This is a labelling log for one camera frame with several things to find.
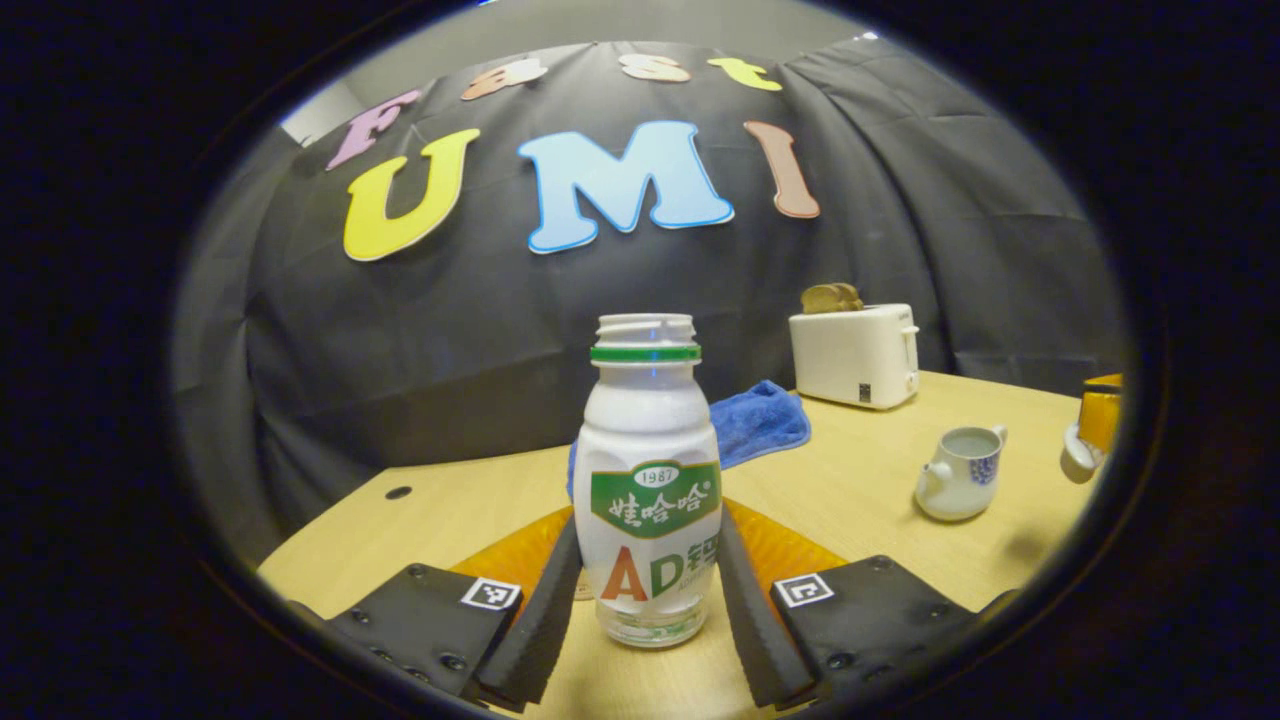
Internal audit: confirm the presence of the white toaster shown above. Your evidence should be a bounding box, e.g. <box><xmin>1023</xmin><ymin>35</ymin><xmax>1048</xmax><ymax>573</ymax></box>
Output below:
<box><xmin>788</xmin><ymin>303</ymin><xmax>921</xmax><ymax>411</ymax></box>

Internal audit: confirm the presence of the white blue-patterned teacup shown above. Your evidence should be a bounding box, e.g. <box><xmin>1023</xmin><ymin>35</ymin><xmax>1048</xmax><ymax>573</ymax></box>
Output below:
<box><xmin>915</xmin><ymin>425</ymin><xmax>1008</xmax><ymax>523</ymax></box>

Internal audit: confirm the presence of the white plastic water bottle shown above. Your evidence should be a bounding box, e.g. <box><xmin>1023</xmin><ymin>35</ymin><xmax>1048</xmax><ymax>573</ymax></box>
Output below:
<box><xmin>572</xmin><ymin>313</ymin><xmax>723</xmax><ymax>649</ymax></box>

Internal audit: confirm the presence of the brown bread slice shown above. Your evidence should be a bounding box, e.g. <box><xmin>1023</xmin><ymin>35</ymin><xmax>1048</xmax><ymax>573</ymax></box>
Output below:
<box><xmin>800</xmin><ymin>282</ymin><xmax>865</xmax><ymax>315</ymax></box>

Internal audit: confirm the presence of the black backdrop cloth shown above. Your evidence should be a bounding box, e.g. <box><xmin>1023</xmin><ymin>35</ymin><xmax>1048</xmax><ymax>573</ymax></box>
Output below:
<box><xmin>170</xmin><ymin>35</ymin><xmax>1131</xmax><ymax>566</ymax></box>

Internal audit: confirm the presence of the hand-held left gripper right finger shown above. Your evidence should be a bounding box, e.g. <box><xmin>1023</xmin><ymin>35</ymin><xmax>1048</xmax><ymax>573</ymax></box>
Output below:
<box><xmin>716</xmin><ymin>497</ymin><xmax>1023</xmax><ymax>713</ymax></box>

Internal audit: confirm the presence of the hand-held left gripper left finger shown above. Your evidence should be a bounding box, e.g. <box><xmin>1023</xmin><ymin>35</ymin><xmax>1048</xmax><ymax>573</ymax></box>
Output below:
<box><xmin>285</xmin><ymin>503</ymin><xmax>585</xmax><ymax>714</ymax></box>

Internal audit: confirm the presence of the white teacup lid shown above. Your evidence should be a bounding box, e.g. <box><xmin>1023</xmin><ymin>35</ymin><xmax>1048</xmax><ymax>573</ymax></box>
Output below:
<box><xmin>1060</xmin><ymin>424</ymin><xmax>1105</xmax><ymax>485</ymax></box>

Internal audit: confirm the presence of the blue towel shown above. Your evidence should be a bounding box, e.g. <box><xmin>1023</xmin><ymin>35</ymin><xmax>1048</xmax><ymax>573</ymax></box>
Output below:
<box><xmin>566</xmin><ymin>380</ymin><xmax>812</xmax><ymax>501</ymax></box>

